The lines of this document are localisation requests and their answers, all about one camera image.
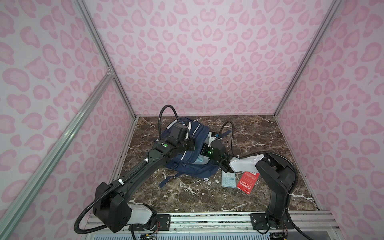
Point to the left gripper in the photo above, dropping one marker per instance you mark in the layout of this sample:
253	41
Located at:
191	140

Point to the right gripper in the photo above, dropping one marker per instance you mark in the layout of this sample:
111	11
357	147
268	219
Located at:
203	151

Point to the navy blue student backpack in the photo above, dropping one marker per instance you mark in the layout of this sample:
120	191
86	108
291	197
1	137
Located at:
183	162

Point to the light blue pencil pouch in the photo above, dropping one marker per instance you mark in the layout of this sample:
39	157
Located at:
199	161

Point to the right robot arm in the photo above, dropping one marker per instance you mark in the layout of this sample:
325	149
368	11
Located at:
278	173

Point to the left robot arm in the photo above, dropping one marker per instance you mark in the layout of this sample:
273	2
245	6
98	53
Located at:
112	205

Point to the light blue calculator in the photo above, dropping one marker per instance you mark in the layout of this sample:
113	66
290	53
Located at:
228	180

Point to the red calculator package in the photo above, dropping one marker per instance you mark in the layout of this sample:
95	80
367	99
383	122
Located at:
247	182

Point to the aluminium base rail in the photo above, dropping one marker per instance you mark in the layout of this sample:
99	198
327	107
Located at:
319	225

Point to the aluminium frame post left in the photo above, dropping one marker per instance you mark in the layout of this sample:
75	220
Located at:
91	26

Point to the aluminium frame post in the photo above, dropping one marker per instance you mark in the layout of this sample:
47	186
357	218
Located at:
91	26
329	17

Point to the aluminium frame post right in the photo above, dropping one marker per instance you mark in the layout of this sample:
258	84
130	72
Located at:
329	17

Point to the aluminium frame strut left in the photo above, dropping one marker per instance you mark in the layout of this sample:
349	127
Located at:
33	186

